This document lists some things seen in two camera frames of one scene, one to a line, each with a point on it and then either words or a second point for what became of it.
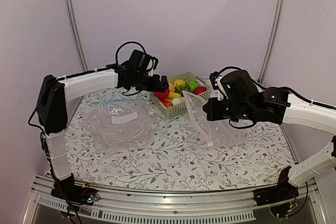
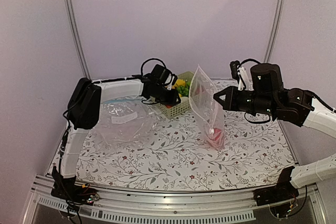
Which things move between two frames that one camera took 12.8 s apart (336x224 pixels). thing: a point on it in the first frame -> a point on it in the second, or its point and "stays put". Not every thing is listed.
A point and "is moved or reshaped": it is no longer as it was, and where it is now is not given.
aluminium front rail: [175, 206] stays put
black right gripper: [212, 114] -> [230, 104]
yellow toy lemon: [179, 82] stays put
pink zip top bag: [215, 133] -> [203, 104]
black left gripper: [162, 87] -> [172, 99]
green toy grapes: [178, 89] stays put
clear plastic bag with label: [119, 124] stays put
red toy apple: [163, 95] is moved or reshaped
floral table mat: [174, 159] stays put
